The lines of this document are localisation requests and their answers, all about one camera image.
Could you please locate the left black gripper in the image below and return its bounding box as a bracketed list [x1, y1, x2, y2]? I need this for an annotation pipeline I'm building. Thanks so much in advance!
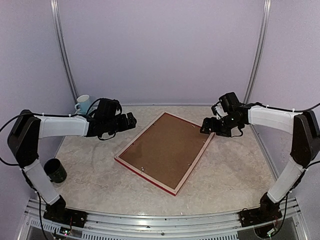
[104, 112, 137, 136]

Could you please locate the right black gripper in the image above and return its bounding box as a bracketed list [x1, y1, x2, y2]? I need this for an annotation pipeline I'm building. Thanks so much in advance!
[200, 113, 242, 137]

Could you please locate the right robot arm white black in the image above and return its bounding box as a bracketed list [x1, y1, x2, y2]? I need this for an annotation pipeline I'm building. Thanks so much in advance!
[200, 92, 320, 226]

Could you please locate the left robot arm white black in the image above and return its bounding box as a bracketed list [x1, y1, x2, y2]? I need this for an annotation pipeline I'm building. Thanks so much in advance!
[7, 98, 137, 227]

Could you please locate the light blue mug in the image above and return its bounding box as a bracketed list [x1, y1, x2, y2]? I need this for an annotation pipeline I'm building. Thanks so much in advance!
[74, 94, 92, 114]

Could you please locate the dark green mug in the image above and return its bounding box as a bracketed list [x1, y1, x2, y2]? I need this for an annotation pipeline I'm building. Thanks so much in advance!
[43, 158, 67, 184]

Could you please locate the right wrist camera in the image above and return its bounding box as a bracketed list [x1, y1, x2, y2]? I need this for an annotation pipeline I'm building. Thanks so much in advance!
[211, 103, 225, 120]

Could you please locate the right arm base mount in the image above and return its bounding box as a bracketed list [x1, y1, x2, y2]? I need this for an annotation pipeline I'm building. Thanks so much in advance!
[238, 207, 283, 228]

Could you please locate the aluminium front rail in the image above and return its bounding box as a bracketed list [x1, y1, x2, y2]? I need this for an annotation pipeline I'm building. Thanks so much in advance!
[16, 196, 310, 240]

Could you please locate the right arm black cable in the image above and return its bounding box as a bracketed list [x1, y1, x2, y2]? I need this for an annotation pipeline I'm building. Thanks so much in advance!
[264, 102, 320, 171]

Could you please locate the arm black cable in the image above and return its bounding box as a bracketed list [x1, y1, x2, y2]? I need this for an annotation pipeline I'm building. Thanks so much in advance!
[0, 113, 28, 167]
[264, 102, 320, 171]

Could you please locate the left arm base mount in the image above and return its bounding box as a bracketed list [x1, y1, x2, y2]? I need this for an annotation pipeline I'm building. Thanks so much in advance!
[43, 208, 88, 228]

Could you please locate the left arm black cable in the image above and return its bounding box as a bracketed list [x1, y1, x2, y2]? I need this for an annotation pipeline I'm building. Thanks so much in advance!
[0, 113, 28, 167]

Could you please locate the right aluminium corner post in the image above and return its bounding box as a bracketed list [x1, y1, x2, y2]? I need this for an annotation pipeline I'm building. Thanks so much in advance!
[243, 0, 272, 104]

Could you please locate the aluminium corner post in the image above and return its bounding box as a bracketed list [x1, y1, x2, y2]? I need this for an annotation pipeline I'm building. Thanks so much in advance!
[243, 0, 272, 104]
[49, 0, 79, 104]

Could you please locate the left aluminium corner post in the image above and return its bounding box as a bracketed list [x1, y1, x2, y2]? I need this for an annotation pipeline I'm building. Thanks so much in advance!
[49, 0, 79, 104]

